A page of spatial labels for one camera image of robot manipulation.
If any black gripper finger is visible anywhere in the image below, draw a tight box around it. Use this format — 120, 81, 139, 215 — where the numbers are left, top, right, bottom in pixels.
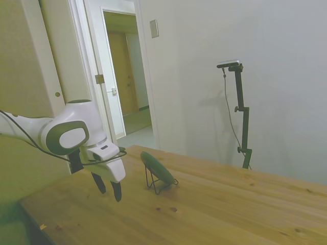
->
91, 173, 107, 195
110, 180, 123, 203

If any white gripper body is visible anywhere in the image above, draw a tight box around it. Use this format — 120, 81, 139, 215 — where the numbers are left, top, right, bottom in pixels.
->
81, 139, 127, 183

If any green round plate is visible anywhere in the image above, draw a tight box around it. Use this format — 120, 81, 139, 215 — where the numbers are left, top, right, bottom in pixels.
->
140, 151, 177, 185

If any brown wooden hallway door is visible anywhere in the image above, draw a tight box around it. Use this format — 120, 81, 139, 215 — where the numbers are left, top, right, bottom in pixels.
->
106, 31, 140, 116

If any white open door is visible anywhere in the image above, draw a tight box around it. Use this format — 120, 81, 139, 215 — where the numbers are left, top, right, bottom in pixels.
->
66, 0, 119, 148

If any beige closet door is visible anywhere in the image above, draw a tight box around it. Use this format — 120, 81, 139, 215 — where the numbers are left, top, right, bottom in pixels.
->
19, 0, 93, 118

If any black wire plate stand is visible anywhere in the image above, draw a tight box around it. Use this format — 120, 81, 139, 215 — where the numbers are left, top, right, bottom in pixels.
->
145, 164, 179, 195

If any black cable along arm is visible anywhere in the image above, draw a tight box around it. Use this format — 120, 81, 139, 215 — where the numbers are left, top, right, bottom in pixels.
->
0, 110, 128, 166

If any black camera stand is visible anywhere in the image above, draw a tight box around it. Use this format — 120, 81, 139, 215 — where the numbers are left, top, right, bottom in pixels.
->
227, 63, 253, 169

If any grey wall switch plate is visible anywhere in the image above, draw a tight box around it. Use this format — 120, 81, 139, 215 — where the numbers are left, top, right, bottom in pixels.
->
149, 19, 160, 39

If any grey exterior camera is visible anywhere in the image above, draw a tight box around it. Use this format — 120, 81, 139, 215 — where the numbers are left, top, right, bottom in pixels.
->
216, 59, 242, 69

